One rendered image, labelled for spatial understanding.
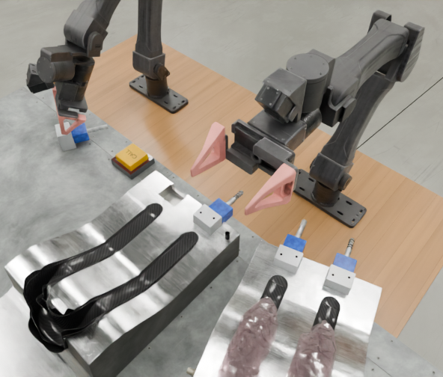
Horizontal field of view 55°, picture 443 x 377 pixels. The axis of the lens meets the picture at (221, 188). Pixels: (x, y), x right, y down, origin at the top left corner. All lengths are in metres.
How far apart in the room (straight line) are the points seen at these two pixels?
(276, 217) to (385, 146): 1.48
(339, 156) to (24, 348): 0.72
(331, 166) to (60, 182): 0.67
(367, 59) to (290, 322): 0.48
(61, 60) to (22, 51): 2.19
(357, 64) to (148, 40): 0.64
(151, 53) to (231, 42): 1.85
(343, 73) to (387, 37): 0.14
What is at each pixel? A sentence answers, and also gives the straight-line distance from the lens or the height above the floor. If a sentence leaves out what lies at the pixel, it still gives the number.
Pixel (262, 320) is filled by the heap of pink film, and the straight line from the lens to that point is 0.80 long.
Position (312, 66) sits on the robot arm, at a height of 1.30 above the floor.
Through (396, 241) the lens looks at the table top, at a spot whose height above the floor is 0.80.
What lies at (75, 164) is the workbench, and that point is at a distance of 1.20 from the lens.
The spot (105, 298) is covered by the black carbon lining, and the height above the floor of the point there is 0.91.
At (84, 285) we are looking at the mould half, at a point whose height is 0.92.
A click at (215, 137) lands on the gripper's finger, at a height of 1.23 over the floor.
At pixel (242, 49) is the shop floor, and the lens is 2.97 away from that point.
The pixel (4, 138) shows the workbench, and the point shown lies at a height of 0.80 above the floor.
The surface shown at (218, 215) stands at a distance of 0.89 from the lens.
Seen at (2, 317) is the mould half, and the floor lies 0.86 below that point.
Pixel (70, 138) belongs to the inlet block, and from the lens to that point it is 1.21.
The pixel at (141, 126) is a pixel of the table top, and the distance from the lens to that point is 1.26.
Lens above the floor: 1.65
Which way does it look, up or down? 52 degrees down
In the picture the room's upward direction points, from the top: straight up
